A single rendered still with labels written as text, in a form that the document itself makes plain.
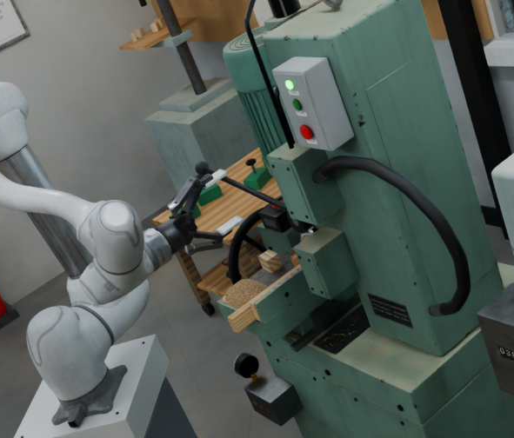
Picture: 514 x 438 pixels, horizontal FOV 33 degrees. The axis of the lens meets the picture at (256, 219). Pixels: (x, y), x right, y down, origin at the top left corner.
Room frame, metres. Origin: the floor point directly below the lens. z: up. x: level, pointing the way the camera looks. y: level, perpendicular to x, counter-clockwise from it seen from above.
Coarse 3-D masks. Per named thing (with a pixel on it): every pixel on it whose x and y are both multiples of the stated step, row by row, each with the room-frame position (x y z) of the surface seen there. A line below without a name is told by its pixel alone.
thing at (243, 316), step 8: (288, 272) 1.81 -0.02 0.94; (256, 296) 1.76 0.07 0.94; (248, 304) 1.74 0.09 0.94; (240, 312) 1.72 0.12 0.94; (248, 312) 1.73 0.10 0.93; (232, 320) 1.71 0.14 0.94; (240, 320) 1.72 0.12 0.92; (248, 320) 1.73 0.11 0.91; (232, 328) 1.72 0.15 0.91; (240, 328) 1.71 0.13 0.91
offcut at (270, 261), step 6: (264, 252) 1.96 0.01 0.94; (270, 252) 1.94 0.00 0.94; (258, 258) 1.95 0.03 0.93; (264, 258) 1.93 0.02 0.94; (270, 258) 1.92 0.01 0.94; (276, 258) 1.92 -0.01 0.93; (264, 264) 1.93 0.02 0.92; (270, 264) 1.91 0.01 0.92; (276, 264) 1.92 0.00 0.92; (270, 270) 1.91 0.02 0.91; (276, 270) 1.92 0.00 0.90
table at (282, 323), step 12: (288, 264) 1.92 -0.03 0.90; (252, 276) 1.93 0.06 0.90; (264, 276) 1.91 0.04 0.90; (276, 276) 1.89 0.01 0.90; (300, 300) 1.75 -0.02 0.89; (312, 300) 1.76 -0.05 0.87; (324, 300) 1.78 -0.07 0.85; (228, 312) 1.85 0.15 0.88; (288, 312) 1.73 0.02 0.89; (300, 312) 1.75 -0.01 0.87; (252, 324) 1.76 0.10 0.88; (264, 324) 1.71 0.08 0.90; (276, 324) 1.71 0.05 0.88; (288, 324) 1.73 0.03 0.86; (264, 336) 1.73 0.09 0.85; (276, 336) 1.71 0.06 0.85
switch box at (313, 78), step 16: (288, 64) 1.54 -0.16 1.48; (304, 64) 1.50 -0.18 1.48; (320, 64) 1.48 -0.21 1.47; (304, 80) 1.47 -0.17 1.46; (320, 80) 1.48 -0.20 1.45; (288, 96) 1.53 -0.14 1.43; (304, 96) 1.48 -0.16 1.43; (320, 96) 1.47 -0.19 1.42; (336, 96) 1.49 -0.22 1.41; (288, 112) 1.55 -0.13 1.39; (320, 112) 1.47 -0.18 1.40; (336, 112) 1.48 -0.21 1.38; (320, 128) 1.47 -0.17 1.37; (336, 128) 1.48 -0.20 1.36; (304, 144) 1.53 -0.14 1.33; (320, 144) 1.49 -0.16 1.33; (336, 144) 1.47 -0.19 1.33
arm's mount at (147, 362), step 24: (120, 360) 2.16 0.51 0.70; (144, 360) 2.10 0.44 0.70; (168, 360) 2.21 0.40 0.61; (120, 384) 2.04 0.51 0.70; (144, 384) 2.03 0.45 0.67; (48, 408) 2.08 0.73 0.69; (120, 408) 1.93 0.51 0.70; (144, 408) 1.98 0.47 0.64; (24, 432) 2.02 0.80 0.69; (48, 432) 1.97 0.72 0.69; (72, 432) 1.92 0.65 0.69; (96, 432) 1.90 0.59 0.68; (120, 432) 1.88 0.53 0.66; (144, 432) 1.92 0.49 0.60
